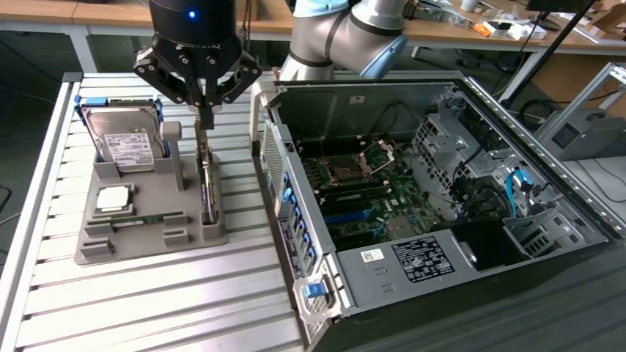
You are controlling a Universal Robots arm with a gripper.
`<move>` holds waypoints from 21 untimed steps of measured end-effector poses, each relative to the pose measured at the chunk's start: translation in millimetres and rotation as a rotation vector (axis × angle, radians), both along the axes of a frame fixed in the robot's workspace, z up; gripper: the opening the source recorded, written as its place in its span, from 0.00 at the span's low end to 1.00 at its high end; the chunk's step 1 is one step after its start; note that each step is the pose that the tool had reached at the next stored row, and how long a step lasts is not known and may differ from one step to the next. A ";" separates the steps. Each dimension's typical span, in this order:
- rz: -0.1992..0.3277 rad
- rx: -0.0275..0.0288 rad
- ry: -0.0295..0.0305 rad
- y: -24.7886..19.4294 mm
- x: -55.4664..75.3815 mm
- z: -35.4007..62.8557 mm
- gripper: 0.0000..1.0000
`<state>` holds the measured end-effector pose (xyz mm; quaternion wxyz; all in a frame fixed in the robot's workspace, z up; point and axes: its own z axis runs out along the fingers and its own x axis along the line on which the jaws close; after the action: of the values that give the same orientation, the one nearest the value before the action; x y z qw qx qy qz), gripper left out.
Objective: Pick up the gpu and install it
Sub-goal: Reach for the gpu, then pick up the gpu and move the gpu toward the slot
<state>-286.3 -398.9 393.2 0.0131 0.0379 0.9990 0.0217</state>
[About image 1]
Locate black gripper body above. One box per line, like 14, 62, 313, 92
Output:
149, 0, 243, 78

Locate graphics card with metal bracket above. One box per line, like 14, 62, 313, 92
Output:
194, 122, 222, 225

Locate hard disk in blue carrier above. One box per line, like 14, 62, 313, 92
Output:
73, 95, 171, 174

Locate open grey PC case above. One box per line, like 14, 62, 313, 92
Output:
250, 71, 626, 352

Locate wooden desk with grey legs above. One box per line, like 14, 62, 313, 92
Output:
0, 0, 295, 74

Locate grey parts rack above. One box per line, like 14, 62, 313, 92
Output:
73, 120, 230, 267

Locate CPU socket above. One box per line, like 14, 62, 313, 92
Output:
325, 153, 378, 186

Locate silver CPU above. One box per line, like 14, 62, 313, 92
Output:
95, 186, 134, 214

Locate metal socket cover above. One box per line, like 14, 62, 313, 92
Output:
358, 140, 397, 173

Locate green RAM stick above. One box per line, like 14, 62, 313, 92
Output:
87, 214, 181, 227

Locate blue expansion slot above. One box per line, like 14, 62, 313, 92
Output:
325, 209, 373, 224

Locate green motherboard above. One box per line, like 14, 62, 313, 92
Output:
301, 141, 445, 250

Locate orange and white box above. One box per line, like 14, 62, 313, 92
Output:
477, 20, 514, 37

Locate small white box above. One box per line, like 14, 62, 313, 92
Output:
508, 25, 548, 40

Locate grey power supply unit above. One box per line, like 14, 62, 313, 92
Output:
336, 229, 478, 307

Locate black monitor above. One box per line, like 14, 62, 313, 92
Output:
526, 0, 588, 31

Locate black stand pole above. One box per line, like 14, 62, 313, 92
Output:
498, 0, 601, 107

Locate cluttered wooden desk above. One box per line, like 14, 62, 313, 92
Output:
405, 0, 626, 106

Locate grey computer tower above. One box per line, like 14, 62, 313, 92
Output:
536, 108, 626, 162

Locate small metal disk bay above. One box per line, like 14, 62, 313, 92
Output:
504, 209, 577, 260

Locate black wire bundle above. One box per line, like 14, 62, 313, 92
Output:
448, 161, 513, 221

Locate blue wire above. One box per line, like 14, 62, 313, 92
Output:
505, 167, 534, 221

